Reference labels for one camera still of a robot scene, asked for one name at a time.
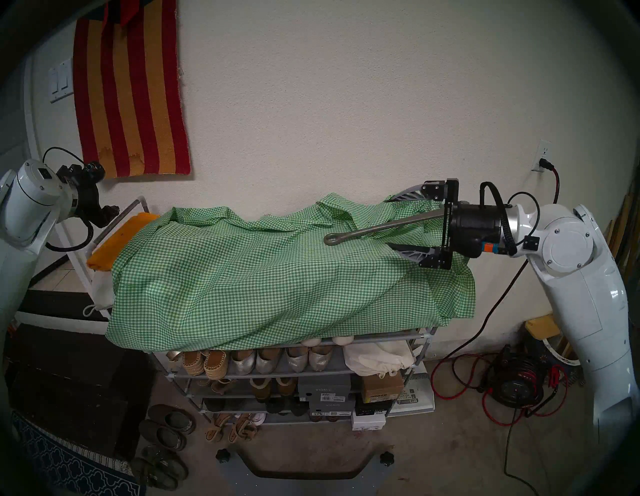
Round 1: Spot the green white gingham cloth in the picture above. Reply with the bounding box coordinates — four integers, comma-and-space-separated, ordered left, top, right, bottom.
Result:
105, 191, 477, 352

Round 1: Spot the white drawstring bag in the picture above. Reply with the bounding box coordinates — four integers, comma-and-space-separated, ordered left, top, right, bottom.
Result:
82, 270, 117, 321

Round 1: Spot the blue patterned rug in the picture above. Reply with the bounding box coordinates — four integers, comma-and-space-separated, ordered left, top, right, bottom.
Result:
10, 412, 148, 496

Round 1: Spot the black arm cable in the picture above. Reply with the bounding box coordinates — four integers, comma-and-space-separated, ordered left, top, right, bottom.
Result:
42, 146, 86, 166
46, 220, 96, 252
479, 181, 542, 257

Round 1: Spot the red orange striped wall hanging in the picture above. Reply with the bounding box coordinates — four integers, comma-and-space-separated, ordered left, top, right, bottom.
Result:
73, 0, 192, 180

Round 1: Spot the black shoe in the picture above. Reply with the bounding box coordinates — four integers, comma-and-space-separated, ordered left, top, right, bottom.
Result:
265, 397, 308, 417

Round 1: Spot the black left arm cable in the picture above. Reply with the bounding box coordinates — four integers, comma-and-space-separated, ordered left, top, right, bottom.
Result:
42, 146, 86, 166
46, 220, 96, 252

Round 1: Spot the grey brown clog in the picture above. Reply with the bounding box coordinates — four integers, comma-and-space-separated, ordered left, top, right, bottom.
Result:
146, 404, 197, 435
138, 419, 188, 452

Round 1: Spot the black red cable reel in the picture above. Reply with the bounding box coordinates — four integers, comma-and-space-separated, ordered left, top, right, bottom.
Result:
487, 345, 546, 408

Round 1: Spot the grey metal shoe rack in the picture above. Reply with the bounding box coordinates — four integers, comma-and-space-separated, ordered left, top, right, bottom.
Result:
87, 190, 451, 427

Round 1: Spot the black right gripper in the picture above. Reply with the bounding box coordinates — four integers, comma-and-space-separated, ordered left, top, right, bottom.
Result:
387, 177, 503, 271

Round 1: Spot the silver loafer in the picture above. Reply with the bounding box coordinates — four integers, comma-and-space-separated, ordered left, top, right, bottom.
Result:
308, 345, 335, 372
284, 346, 310, 373
256, 348, 282, 375
229, 349, 257, 376

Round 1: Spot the tan strappy sandal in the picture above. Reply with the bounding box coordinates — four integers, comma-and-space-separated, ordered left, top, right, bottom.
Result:
229, 413, 258, 443
205, 412, 232, 443

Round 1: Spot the orange cushion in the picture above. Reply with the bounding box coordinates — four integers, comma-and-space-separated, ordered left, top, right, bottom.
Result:
86, 212, 161, 272

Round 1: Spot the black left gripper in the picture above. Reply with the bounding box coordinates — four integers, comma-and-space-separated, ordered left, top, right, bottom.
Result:
74, 179, 121, 228

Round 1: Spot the white flat labelled box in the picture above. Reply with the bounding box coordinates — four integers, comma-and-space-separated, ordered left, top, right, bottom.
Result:
390, 362, 435, 416

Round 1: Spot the white door frame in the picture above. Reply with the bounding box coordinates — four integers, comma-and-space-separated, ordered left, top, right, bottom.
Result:
22, 52, 48, 163

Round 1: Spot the tan espadrille shoe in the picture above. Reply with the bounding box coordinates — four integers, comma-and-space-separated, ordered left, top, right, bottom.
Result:
204, 349, 230, 378
181, 351, 207, 377

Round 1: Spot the grey Vionic shoe box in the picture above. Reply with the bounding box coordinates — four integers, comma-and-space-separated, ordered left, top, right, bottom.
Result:
297, 374, 352, 403

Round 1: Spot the red black extension cord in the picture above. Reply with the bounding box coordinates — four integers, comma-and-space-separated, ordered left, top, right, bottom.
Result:
430, 159, 571, 428

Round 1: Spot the long grey metal shoehorn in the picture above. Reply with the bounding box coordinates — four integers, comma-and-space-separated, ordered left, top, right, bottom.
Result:
323, 209, 448, 246

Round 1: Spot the white light switch plate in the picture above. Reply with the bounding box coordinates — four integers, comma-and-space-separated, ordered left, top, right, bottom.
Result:
48, 58, 75, 103

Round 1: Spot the brown cardboard shoe box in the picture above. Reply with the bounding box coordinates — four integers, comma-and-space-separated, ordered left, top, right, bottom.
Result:
359, 372, 405, 404

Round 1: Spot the dark grey shoe box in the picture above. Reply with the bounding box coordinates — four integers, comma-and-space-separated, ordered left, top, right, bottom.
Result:
307, 400, 357, 421

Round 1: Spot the white shoe box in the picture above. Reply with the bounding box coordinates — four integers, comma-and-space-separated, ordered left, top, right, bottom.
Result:
351, 414, 388, 432

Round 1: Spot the white wall outlet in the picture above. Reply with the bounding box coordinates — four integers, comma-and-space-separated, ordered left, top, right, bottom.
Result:
531, 140, 552, 173

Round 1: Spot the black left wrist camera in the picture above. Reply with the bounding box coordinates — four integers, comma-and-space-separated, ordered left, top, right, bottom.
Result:
57, 161, 106, 183

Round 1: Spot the blue white bucket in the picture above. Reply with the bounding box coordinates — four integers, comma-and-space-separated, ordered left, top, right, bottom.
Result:
542, 335, 581, 372

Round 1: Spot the black shoe box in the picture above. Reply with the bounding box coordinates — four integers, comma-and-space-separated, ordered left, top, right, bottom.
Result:
354, 400, 396, 417

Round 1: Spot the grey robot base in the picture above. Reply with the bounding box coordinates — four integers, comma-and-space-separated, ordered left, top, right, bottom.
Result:
215, 446, 396, 496

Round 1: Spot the dark wooden trunk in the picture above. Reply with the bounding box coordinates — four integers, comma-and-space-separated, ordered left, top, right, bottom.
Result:
5, 322, 153, 461

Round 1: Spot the cream cloth dust bag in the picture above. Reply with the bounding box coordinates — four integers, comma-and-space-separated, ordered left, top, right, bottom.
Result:
342, 337, 417, 379

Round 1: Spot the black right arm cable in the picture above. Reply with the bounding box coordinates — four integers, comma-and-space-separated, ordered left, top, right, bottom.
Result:
479, 181, 542, 257

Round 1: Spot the black floor cable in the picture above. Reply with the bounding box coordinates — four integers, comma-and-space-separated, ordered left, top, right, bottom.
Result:
502, 410, 541, 496

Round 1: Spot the light wooden slat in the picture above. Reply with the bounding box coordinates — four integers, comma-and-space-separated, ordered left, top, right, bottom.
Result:
617, 195, 640, 281

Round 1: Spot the black strap sandal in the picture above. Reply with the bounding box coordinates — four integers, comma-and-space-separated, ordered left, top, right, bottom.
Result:
130, 457, 180, 491
141, 445, 190, 480

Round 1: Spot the yellow dustpan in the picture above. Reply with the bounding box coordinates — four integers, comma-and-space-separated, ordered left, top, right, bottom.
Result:
524, 315, 561, 343

